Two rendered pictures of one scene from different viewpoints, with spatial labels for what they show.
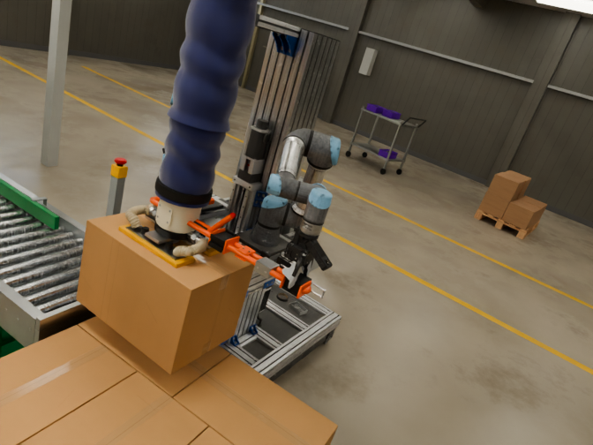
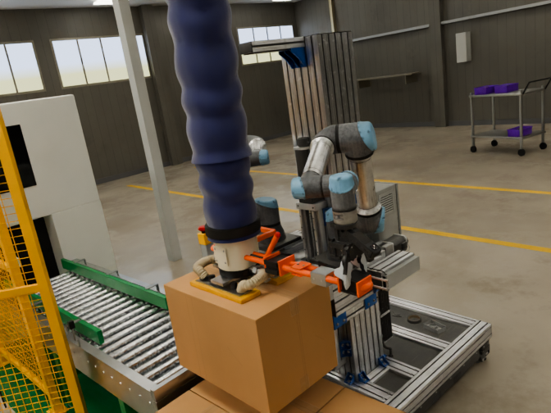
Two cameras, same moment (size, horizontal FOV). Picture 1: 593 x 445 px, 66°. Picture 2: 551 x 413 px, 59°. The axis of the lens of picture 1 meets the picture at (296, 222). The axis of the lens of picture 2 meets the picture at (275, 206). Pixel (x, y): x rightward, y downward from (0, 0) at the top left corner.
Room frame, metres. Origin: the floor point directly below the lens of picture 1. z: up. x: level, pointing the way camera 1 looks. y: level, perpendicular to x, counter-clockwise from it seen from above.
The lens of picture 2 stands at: (0.03, -0.40, 1.88)
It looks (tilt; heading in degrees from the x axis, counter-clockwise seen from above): 15 degrees down; 22
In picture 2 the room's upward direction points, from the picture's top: 9 degrees counter-clockwise
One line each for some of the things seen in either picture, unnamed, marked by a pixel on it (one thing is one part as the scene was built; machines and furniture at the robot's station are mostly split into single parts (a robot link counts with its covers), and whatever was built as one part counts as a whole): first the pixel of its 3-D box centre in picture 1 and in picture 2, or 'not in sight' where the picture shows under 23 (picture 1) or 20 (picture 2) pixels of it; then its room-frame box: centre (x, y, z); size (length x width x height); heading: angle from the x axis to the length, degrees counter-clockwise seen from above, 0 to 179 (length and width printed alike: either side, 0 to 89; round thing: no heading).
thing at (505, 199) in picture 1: (516, 202); not in sight; (8.10, -3.64, 0.41); 1.36 x 0.97 x 0.82; 153
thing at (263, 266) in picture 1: (266, 267); (324, 276); (1.50, 0.06, 1.19); 0.07 x 0.07 x 0.04; 64
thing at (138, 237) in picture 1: (156, 240); (223, 284); (1.62, 0.52, 1.10); 0.34 x 0.10 x 0.05; 64
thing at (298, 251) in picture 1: (303, 245); (345, 239); (1.46, -0.05, 1.34); 0.09 x 0.08 x 0.12; 64
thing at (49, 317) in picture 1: (106, 296); (212, 357); (1.87, 0.80, 0.58); 0.70 x 0.03 x 0.06; 156
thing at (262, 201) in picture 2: not in sight; (266, 210); (2.30, 0.57, 1.20); 0.13 x 0.12 x 0.14; 111
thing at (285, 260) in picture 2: (223, 240); (280, 263); (1.60, 0.25, 1.20); 0.10 x 0.08 x 0.06; 154
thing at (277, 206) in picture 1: (273, 209); (340, 220); (2.07, 0.12, 1.20); 0.13 x 0.12 x 0.14; 94
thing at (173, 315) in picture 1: (164, 281); (249, 324); (1.70, 0.48, 0.88); 0.60 x 0.40 x 0.40; 64
